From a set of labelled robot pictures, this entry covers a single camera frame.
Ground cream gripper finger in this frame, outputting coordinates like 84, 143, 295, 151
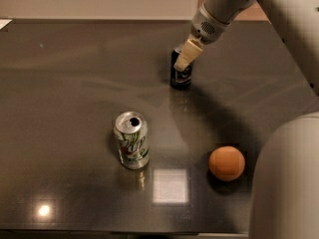
173, 38, 203, 72

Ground blue pepsi can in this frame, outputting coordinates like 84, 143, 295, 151
170, 44, 193, 90

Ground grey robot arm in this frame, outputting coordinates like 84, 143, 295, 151
174, 0, 319, 239

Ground silver green 7up can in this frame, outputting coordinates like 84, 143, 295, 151
114, 112, 150, 169

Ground orange fruit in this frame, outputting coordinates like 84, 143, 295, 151
208, 146, 245, 182

